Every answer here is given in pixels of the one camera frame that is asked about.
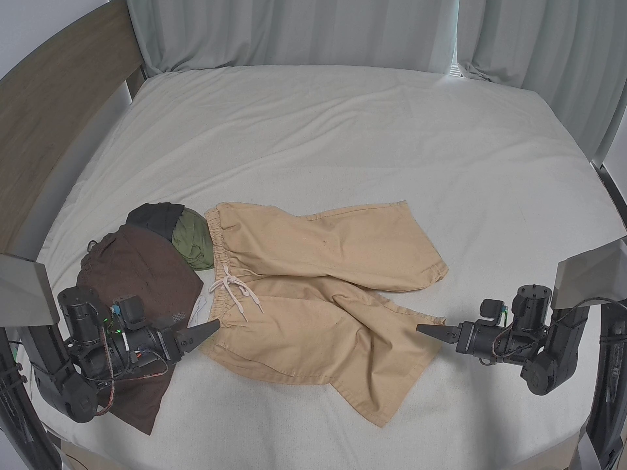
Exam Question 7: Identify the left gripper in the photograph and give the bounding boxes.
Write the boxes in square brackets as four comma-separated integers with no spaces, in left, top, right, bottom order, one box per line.
[120,321,221,365]

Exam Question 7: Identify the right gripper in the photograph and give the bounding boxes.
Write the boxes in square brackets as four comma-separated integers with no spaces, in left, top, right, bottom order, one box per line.
[415,321,500,358]

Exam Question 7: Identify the tan shorts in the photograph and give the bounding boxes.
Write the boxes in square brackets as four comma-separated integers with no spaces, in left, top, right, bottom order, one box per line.
[202,200,450,428]

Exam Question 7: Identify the bed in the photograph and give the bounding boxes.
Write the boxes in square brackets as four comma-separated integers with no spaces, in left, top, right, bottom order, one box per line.
[0,0,627,470]

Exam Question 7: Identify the white garment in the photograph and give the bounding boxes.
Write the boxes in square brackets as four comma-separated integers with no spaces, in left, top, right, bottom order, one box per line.
[188,294,211,332]

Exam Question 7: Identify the brown garment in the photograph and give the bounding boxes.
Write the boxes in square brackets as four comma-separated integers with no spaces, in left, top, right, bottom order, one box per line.
[78,226,205,434]

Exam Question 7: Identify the green garment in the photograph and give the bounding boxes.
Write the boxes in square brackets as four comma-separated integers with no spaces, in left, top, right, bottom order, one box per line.
[171,207,215,271]

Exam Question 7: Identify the black garment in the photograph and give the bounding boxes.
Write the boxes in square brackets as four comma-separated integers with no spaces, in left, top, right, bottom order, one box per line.
[126,203,186,243]

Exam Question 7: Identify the pale green curtain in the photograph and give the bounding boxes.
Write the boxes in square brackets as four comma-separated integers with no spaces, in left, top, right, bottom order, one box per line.
[456,0,627,165]
[119,0,462,78]

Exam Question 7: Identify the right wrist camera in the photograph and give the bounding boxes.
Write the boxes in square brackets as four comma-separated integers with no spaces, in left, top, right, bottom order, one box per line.
[480,299,507,327]

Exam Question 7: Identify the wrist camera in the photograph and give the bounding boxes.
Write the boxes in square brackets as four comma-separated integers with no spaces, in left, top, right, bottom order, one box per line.
[112,296,147,333]
[480,299,507,327]

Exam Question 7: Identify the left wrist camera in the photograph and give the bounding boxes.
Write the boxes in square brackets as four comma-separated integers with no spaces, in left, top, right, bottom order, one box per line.
[112,296,147,333]

